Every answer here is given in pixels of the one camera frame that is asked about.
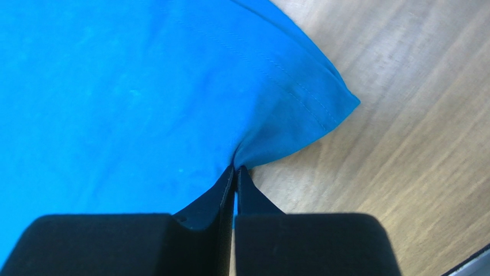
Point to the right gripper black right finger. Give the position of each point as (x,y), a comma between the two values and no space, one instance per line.
(271,242)

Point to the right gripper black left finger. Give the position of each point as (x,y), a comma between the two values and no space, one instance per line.
(194,241)

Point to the blue t shirt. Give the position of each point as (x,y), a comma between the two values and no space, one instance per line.
(139,106)

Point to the aluminium frame rail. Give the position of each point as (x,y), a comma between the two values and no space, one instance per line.
(476,264)

